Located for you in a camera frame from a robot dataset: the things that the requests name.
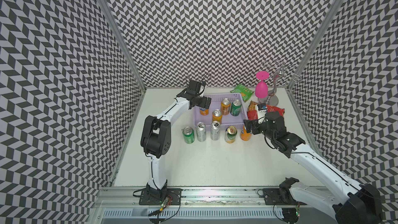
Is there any orange fanta can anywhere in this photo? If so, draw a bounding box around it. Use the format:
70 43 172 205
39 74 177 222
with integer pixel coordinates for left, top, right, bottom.
200 107 209 116
240 126 252 141

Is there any green can gold top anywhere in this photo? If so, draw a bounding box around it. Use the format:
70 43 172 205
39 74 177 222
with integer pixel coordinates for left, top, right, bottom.
224 125 237 144

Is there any lavender plastic basket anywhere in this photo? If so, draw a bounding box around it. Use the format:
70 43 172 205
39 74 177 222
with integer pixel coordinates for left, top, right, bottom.
193 93 247 132

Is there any white monster can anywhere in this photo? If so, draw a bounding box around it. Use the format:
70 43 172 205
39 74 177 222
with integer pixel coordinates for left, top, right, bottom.
196 122 206 142
210 121 221 141

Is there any green soda can silver top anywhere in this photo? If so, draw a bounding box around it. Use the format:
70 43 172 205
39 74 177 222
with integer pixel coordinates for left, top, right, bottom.
182 126 195 144

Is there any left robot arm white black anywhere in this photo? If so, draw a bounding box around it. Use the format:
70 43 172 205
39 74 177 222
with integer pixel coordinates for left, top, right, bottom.
141 80 211 194

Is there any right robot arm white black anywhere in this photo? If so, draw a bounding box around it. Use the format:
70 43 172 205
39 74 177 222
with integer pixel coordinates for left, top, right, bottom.
244 112 382 224

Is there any red candy bag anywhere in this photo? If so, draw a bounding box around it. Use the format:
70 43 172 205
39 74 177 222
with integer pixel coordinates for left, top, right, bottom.
247 101 285 120

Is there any green can back row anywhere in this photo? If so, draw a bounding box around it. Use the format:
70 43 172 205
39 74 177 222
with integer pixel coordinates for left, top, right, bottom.
230 99 242 116

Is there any orange schweppes can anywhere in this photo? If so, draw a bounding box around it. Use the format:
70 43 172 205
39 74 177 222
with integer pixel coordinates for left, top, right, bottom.
212 109 222 123

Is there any green snack packet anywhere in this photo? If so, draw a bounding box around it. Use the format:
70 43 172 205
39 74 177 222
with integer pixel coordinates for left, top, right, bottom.
230 84 254 102

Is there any orange soda can back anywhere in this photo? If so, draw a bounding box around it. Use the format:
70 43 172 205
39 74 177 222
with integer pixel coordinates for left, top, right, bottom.
220 98 231 115

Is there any pink wine glass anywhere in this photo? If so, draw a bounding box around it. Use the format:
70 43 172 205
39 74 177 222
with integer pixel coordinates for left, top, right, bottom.
255 71 269 99

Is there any chrome glass holder stand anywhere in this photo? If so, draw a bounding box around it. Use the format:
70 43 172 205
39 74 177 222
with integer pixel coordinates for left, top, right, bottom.
258 62 302 106

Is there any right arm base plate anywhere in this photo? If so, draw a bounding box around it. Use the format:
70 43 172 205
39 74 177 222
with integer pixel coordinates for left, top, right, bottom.
262 188 297 206

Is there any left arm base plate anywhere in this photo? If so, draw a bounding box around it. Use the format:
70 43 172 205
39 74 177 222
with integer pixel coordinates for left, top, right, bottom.
139 187 182 206

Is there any aluminium mounting rail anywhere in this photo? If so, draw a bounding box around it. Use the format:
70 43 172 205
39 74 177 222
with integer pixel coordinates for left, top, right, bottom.
90 186 321 222

